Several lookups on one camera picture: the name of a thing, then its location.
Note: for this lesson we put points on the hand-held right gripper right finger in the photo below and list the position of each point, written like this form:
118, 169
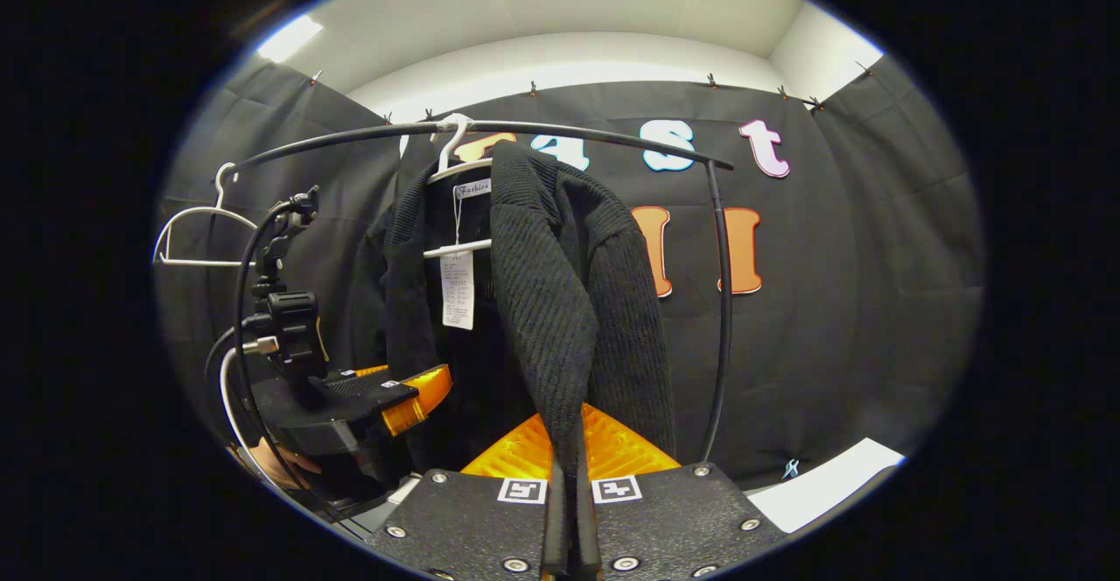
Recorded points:
588, 528

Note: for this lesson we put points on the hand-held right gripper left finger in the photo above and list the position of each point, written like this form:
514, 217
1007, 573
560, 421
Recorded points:
557, 528

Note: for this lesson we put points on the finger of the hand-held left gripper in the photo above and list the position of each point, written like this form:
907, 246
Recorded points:
367, 370
367, 397

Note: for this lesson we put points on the black knit jacket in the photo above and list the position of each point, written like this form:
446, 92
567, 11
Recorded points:
542, 283

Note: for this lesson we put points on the white hanger with paper tag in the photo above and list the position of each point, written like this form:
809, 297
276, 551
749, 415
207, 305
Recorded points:
455, 249

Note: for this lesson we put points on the white plastic hanger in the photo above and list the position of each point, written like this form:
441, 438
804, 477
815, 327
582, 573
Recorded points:
203, 208

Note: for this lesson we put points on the black clothes rack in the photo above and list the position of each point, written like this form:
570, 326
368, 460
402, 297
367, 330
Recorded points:
722, 301

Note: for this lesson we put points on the white paper tag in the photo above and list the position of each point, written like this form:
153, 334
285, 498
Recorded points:
458, 292

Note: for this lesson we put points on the small ceiling light panel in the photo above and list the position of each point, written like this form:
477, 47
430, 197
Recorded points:
289, 38

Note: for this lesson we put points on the black backdrop cloth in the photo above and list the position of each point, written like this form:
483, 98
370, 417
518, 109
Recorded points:
857, 301

